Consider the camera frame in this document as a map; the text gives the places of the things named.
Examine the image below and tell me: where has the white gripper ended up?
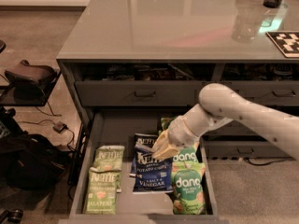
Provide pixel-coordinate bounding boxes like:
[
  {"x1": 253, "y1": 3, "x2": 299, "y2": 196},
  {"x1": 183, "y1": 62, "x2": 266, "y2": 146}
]
[{"x1": 152, "y1": 116, "x2": 199, "y2": 160}]

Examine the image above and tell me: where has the blue Kettle chip bag front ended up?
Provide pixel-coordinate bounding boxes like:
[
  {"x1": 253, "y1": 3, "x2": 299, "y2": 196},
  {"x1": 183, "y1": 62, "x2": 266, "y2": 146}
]
[{"x1": 133, "y1": 147, "x2": 172, "y2": 192}]

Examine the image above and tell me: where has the blue kettle chip bag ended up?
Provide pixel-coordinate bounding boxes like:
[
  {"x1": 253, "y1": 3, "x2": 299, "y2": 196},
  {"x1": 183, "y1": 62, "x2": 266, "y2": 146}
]
[
  {"x1": 130, "y1": 133, "x2": 158, "y2": 177},
  {"x1": 133, "y1": 147, "x2": 172, "y2": 192}
]

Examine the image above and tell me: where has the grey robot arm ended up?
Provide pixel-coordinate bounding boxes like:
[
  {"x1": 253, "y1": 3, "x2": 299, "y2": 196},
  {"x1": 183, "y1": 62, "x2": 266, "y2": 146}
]
[{"x1": 152, "y1": 83, "x2": 299, "y2": 160}]

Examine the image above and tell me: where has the green Dang chips bag rear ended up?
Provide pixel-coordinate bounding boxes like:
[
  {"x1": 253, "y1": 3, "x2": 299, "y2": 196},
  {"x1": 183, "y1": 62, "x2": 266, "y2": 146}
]
[{"x1": 161, "y1": 117, "x2": 176, "y2": 130}]

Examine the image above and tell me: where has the blue Kettle chip bag rear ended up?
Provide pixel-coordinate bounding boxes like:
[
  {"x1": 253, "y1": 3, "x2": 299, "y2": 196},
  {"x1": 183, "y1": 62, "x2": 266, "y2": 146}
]
[{"x1": 130, "y1": 133, "x2": 158, "y2": 177}]

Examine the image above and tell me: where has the green Dang chips bag front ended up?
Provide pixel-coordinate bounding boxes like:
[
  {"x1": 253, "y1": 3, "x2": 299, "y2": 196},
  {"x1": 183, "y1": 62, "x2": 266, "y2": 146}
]
[{"x1": 171, "y1": 161, "x2": 206, "y2": 215}]

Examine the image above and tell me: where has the grey bottom right drawer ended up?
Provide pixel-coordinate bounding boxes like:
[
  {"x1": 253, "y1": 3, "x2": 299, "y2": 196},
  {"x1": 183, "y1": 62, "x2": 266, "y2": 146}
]
[{"x1": 203, "y1": 141, "x2": 289, "y2": 158}]

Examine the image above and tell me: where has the green Kettle jalapeno bag rear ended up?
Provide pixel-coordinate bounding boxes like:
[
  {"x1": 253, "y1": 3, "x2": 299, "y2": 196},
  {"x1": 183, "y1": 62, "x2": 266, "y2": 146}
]
[{"x1": 93, "y1": 145, "x2": 125, "y2": 193}]

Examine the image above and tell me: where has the green kettle jalapeno bag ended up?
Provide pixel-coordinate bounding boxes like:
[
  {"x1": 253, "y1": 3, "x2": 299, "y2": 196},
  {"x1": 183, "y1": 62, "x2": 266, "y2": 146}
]
[
  {"x1": 93, "y1": 145, "x2": 125, "y2": 193},
  {"x1": 83, "y1": 168, "x2": 120, "y2": 215}
]

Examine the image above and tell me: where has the open grey middle drawer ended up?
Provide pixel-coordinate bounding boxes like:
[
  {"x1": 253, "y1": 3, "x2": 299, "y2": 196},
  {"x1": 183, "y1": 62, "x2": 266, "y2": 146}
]
[{"x1": 58, "y1": 107, "x2": 229, "y2": 224}]

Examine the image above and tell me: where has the green Kettle jalapeno bag front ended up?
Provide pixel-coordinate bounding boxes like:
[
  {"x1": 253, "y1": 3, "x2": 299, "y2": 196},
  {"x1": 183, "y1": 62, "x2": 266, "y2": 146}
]
[{"x1": 83, "y1": 168, "x2": 120, "y2": 215}]

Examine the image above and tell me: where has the grey top left drawer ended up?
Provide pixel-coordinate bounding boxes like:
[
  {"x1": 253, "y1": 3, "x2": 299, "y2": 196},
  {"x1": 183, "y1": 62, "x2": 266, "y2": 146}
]
[{"x1": 75, "y1": 80, "x2": 207, "y2": 106}]

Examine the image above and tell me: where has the grey counter cabinet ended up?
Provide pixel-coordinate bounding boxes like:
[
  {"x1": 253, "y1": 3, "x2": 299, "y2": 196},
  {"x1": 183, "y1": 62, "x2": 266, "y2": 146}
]
[{"x1": 57, "y1": 0, "x2": 299, "y2": 224}]

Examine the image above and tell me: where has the grey top right drawer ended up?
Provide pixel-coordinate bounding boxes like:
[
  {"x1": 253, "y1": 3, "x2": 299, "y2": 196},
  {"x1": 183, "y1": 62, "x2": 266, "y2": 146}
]
[{"x1": 221, "y1": 81, "x2": 299, "y2": 106}]

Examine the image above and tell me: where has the brown leather bag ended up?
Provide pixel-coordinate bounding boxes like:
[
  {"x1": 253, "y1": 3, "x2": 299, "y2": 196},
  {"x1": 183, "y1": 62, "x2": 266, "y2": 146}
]
[{"x1": 5, "y1": 60, "x2": 58, "y2": 92}]

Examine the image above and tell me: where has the black power adapter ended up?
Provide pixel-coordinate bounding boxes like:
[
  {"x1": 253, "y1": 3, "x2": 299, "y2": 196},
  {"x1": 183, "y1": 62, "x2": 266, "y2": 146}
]
[{"x1": 53, "y1": 121, "x2": 67, "y2": 133}]

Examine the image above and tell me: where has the black backpack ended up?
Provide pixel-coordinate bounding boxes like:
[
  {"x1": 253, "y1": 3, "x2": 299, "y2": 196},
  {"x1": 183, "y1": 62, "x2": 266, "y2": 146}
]
[{"x1": 0, "y1": 134, "x2": 69, "y2": 189}]

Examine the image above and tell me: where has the checkered marker board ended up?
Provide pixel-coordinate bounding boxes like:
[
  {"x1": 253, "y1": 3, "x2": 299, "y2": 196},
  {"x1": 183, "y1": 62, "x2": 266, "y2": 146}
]
[{"x1": 266, "y1": 31, "x2": 299, "y2": 58}]

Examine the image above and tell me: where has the black cable right floor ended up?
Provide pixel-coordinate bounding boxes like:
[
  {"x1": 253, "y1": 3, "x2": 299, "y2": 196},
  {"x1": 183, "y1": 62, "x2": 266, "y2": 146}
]
[{"x1": 243, "y1": 157, "x2": 297, "y2": 167}]

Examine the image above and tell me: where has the black floor cable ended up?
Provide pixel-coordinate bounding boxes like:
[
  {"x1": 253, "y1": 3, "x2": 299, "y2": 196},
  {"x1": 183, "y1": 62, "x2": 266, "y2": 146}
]
[{"x1": 17, "y1": 101, "x2": 77, "y2": 151}]

